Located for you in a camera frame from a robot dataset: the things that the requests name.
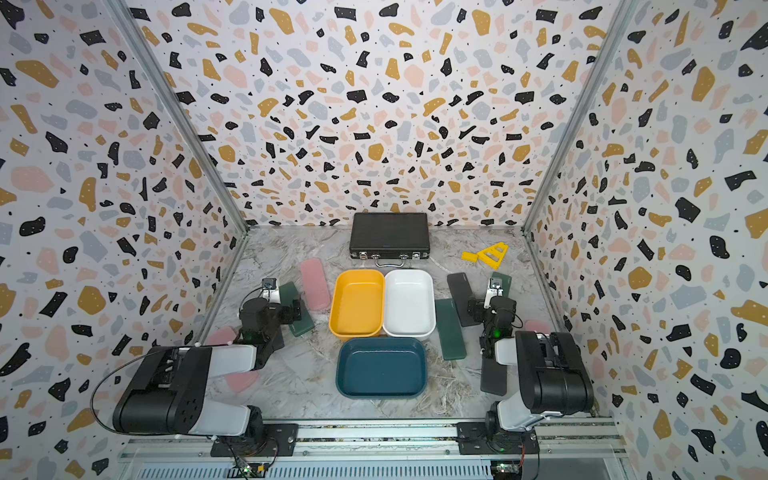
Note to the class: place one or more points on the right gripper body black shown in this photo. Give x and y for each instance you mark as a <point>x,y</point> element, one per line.
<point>486,309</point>

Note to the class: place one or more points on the green pencil case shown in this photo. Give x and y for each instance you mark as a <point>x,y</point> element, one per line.
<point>300,321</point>
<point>505,282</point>
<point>449,330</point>

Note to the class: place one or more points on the dark grey pencil case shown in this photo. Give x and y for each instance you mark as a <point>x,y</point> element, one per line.
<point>463,298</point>
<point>493,377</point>

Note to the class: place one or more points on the pink pencil case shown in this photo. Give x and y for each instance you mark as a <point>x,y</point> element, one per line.
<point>236,382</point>
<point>315,285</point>
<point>537,326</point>

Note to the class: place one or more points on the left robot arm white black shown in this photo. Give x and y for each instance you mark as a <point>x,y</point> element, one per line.
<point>167,393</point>

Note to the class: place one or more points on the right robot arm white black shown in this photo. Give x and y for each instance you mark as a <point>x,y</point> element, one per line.
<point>552,379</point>

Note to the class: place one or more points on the yellow storage box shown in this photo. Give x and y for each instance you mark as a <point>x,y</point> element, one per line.
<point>357,307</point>

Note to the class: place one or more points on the white storage box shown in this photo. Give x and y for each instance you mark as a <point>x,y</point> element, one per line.
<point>409,304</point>

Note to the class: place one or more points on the teal storage box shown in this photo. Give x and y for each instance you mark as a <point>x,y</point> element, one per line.
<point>382,368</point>

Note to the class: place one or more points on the yellow plastic triangle piece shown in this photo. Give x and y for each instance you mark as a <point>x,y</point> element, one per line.
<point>492,256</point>

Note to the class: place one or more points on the black briefcase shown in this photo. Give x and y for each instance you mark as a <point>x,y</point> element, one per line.
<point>390,236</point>

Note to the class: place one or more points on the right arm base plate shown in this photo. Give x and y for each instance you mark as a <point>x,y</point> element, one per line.
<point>476,438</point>

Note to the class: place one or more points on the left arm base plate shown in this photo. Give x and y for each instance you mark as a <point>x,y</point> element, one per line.
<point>268,440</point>

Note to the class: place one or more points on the aluminium rail front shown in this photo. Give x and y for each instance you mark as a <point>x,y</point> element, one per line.
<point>568,448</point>

